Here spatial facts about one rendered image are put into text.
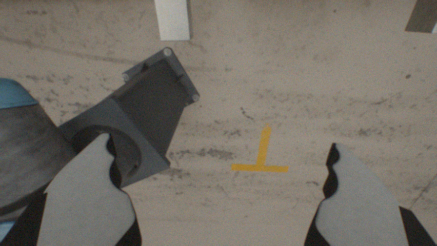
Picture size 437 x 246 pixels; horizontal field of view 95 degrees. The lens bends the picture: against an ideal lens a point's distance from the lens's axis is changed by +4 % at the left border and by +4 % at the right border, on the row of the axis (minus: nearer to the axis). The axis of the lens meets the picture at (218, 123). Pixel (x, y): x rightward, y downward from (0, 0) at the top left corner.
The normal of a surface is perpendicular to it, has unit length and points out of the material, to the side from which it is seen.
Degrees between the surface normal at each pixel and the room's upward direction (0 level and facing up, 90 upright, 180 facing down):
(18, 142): 65
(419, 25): 90
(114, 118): 0
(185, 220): 0
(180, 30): 0
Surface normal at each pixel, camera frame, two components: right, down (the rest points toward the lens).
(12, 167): 0.73, 0.15
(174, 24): -0.01, 0.48
